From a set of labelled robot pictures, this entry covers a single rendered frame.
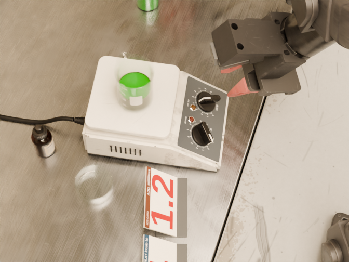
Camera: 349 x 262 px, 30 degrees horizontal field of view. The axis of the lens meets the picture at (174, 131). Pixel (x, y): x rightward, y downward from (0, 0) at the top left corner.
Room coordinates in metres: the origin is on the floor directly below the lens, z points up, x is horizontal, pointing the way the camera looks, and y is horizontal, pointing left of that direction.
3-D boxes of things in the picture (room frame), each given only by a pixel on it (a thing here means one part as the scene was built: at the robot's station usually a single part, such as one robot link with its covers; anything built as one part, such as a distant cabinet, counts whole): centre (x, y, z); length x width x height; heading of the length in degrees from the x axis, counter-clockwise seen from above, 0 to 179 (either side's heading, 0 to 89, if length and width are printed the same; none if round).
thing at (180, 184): (0.34, 0.00, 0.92); 0.09 x 0.06 x 0.04; 3
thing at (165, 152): (0.47, 0.04, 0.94); 0.22 x 0.13 x 0.08; 86
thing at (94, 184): (0.36, 0.11, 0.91); 0.06 x 0.06 x 0.02
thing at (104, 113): (0.47, 0.06, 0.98); 0.12 x 0.12 x 0.01; 86
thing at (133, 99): (0.47, 0.06, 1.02); 0.06 x 0.05 x 0.08; 38
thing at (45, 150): (0.42, 0.19, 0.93); 0.03 x 0.03 x 0.07
